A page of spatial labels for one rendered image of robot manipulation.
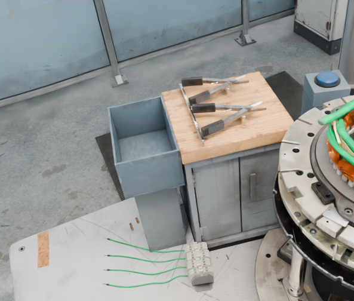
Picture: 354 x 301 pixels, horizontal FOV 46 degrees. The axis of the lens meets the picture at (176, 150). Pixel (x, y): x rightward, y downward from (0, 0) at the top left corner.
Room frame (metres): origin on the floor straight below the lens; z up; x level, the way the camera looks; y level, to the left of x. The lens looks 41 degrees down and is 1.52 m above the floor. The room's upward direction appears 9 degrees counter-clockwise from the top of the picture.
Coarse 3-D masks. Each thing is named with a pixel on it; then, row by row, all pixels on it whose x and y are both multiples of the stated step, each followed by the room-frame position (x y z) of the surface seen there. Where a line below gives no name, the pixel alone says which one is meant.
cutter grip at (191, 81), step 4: (200, 76) 0.67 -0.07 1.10; (184, 80) 0.67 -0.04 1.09; (188, 80) 0.67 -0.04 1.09; (192, 80) 0.67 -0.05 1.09; (196, 80) 0.67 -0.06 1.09; (200, 80) 0.67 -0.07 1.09; (184, 84) 0.67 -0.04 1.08; (188, 84) 0.67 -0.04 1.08; (192, 84) 0.67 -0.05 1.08; (196, 84) 0.67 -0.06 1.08; (200, 84) 0.67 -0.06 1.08
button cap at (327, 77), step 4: (324, 72) 0.70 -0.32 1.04; (328, 72) 0.69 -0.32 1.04; (332, 72) 0.69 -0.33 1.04; (320, 76) 0.68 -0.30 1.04; (324, 76) 0.68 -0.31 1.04; (328, 76) 0.68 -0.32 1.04; (332, 76) 0.68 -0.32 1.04; (336, 76) 0.67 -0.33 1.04; (320, 80) 0.67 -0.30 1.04; (324, 80) 0.67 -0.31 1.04; (328, 80) 0.67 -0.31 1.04; (332, 80) 0.67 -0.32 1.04; (336, 80) 0.67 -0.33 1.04; (324, 84) 0.67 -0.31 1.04; (328, 84) 0.66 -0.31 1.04; (332, 84) 0.66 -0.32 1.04
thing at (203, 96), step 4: (204, 92) 0.62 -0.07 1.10; (208, 92) 0.62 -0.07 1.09; (192, 96) 0.61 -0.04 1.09; (196, 96) 0.61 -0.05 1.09; (200, 96) 0.61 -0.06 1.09; (204, 96) 0.62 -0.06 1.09; (208, 96) 0.62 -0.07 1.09; (192, 100) 0.61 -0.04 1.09; (196, 100) 0.61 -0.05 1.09; (200, 100) 0.61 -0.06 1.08; (204, 100) 0.62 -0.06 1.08
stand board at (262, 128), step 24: (168, 96) 0.67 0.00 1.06; (216, 96) 0.65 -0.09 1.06; (240, 96) 0.63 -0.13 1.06; (264, 96) 0.62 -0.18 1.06; (216, 120) 0.57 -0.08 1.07; (264, 120) 0.55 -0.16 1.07; (288, 120) 0.54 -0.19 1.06; (192, 144) 0.52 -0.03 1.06; (216, 144) 0.51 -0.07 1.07; (240, 144) 0.51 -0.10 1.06; (264, 144) 0.51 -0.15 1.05
